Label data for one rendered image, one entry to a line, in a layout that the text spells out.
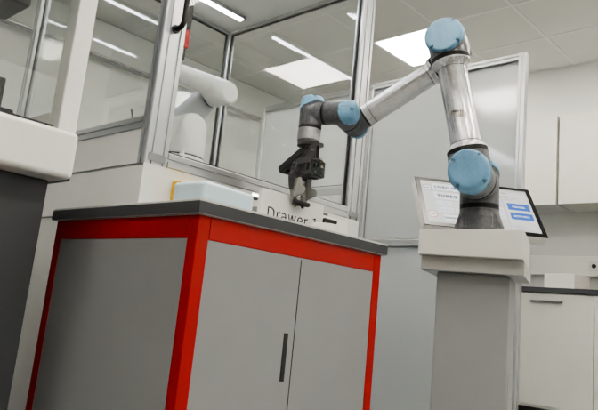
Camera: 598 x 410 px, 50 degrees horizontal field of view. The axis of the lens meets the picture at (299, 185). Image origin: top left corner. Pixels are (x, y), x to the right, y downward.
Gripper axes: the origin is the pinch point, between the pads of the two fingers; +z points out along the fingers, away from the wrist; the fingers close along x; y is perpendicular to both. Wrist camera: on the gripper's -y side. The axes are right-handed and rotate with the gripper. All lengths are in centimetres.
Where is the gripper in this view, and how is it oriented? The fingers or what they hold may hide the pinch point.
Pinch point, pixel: (297, 204)
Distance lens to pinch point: 203.7
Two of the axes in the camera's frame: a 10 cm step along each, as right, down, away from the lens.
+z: -1.0, 9.8, -1.9
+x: 6.7, 2.1, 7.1
